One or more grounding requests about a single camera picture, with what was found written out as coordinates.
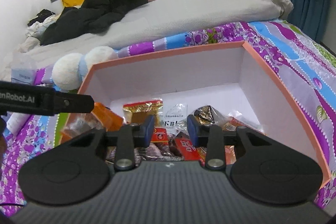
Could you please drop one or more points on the white clear label packet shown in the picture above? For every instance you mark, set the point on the white clear label packet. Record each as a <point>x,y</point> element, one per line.
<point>172,114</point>

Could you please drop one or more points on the red clear candy packet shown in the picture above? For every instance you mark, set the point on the red clear candy packet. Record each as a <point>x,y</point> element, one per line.
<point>159,135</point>

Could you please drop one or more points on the colourful floral bed sheet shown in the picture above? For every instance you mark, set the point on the colourful floral bed sheet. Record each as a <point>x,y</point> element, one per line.
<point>305,67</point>

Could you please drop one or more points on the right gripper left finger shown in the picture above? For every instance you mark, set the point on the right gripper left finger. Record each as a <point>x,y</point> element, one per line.
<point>125,140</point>

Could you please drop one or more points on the white spray bottle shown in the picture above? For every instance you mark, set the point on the white spray bottle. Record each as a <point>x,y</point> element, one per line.
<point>16,122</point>

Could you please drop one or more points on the pink cardboard box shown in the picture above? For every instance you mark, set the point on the pink cardboard box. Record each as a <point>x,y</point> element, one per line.
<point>227,76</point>

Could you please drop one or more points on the red snack in box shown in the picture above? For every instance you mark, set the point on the red snack in box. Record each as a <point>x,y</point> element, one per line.
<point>233,123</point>

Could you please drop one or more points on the black clothing pile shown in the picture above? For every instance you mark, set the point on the black clothing pile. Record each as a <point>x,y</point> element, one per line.
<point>93,17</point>

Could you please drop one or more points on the large clear biscuit packet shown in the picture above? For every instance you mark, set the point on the large clear biscuit packet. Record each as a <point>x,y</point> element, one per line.
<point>137,112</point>

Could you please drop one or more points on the dark round snack packet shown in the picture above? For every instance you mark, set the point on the dark round snack packet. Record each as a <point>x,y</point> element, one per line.
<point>81,124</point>

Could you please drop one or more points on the grey duvet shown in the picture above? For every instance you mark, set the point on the grey duvet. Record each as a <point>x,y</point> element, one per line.
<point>162,18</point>

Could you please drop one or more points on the orange clear snack packet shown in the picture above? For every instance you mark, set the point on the orange clear snack packet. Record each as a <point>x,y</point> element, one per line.
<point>109,120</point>

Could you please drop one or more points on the person's left hand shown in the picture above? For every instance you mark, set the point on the person's left hand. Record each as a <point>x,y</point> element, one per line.
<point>3,147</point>

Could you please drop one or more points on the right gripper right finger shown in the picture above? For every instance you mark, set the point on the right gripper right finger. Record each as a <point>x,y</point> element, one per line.
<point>252,148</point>

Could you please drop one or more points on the red orange snack packet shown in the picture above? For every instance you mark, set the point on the red orange snack packet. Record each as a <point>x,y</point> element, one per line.
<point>190,152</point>

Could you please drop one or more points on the silver triangular snack packet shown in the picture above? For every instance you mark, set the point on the silver triangular snack packet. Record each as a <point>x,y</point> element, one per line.
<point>209,115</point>

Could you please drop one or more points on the white blue plush toy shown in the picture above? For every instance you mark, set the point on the white blue plush toy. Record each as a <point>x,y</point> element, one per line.
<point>69,71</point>

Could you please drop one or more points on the clear blue plastic pouch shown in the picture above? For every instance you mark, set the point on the clear blue plastic pouch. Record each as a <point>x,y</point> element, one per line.
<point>23,69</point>

